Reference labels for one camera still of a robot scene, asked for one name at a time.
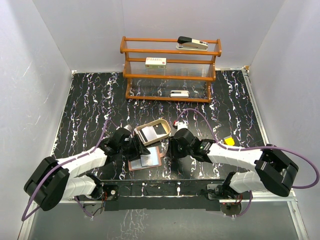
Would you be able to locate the small white stapler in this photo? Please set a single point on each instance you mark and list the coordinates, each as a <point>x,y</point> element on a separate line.
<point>179,94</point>

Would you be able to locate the white staples box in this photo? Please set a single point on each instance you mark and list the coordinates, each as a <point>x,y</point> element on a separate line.
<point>155,63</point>

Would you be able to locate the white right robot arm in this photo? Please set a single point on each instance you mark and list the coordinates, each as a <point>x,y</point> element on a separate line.
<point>267,169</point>

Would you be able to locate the stack of credit cards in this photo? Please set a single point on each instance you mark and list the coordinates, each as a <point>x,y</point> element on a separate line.
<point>152,132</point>

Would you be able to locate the pink leather card holder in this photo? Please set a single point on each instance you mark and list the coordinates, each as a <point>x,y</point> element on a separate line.
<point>156,156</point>

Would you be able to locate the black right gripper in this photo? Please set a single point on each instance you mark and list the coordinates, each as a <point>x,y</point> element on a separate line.
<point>172,151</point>

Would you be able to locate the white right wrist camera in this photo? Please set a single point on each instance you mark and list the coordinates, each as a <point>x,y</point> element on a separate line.
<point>178,125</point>

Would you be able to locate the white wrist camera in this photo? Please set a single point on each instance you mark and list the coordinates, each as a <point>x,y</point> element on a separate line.
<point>129,128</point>
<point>178,125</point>

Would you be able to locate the orange wooden shelf rack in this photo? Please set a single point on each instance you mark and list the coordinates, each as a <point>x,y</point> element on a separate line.
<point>186,70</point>

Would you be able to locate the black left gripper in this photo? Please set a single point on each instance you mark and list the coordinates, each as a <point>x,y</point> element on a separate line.
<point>139,149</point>

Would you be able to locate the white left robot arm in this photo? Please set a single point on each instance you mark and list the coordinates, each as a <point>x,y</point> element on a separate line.
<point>60,179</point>

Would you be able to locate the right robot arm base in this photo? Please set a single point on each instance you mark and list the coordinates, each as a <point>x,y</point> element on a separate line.
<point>222,192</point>

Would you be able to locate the white VIP credit card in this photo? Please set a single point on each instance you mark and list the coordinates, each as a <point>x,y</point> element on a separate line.
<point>136,164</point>

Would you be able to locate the beige wooden tray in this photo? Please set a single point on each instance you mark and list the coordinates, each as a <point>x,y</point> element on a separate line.
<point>158,121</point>

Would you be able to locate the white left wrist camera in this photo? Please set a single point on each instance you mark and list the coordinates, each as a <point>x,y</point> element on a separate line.
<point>129,128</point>

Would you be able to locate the yellow and grey sharpener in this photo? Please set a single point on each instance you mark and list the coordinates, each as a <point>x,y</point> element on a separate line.
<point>229,141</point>

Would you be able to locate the black and white stapler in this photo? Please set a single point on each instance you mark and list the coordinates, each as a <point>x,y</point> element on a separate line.
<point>190,44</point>

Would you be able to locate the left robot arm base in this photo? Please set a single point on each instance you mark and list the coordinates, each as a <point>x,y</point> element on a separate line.
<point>98,200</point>

